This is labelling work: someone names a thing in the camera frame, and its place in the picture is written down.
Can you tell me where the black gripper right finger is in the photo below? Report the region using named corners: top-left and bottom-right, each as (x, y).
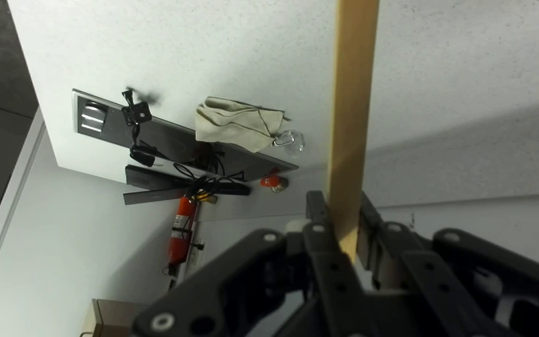
top-left (358, 194), bottom-right (539, 337)

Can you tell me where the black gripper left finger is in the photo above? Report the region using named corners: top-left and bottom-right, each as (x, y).
top-left (134, 190), bottom-right (371, 337)

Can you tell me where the wooden cooking stick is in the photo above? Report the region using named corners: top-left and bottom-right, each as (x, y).
top-left (326, 0), bottom-right (381, 257)

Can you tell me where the red fire extinguisher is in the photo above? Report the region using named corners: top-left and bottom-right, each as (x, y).
top-left (167, 194), bottom-right (205, 274)

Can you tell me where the beige cloth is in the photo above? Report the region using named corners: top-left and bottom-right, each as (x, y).
top-left (195, 95), bottom-right (306, 153)

